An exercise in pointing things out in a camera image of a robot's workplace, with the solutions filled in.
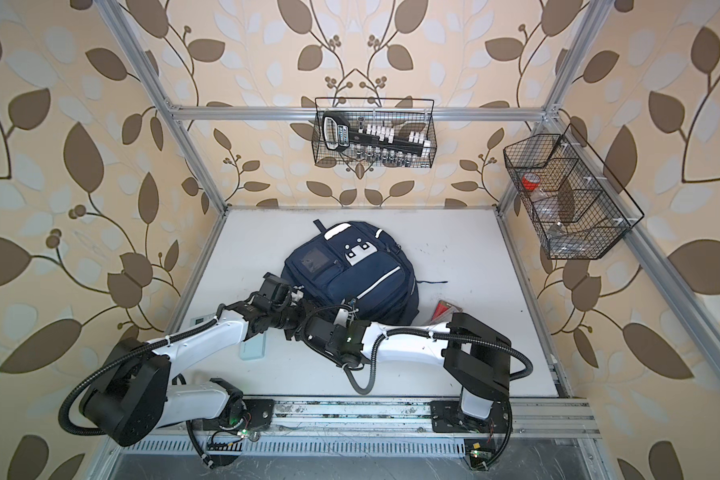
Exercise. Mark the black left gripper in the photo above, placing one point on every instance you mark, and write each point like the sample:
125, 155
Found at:
301, 306

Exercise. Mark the navy blue student backpack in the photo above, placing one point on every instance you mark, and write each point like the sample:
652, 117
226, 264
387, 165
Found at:
355, 262

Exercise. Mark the red stationery blister pack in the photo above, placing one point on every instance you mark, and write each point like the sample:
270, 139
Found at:
444, 312

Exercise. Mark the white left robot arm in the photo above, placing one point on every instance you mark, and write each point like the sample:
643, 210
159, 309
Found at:
142, 386

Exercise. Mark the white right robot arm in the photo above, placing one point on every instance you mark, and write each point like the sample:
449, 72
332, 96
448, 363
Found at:
480, 359

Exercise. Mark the mint green pencil case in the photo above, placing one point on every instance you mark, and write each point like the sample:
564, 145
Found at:
253, 348

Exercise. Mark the black socket wrench set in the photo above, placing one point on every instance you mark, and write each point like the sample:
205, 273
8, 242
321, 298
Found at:
345, 135

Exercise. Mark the red capped clear bottle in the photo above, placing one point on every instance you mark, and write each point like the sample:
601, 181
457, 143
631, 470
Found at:
531, 183

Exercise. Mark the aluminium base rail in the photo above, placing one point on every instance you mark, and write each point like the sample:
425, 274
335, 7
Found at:
400, 416

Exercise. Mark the black wire basket back wall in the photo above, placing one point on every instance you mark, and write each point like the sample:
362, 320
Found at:
392, 111

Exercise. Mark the black wire basket wall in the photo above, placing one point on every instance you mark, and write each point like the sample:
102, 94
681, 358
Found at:
392, 111
586, 209

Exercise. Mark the aluminium cage frame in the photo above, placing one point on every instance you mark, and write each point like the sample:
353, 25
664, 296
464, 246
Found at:
693, 316

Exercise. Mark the black wire basket right wall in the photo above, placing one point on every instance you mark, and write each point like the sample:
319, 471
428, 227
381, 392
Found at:
586, 209

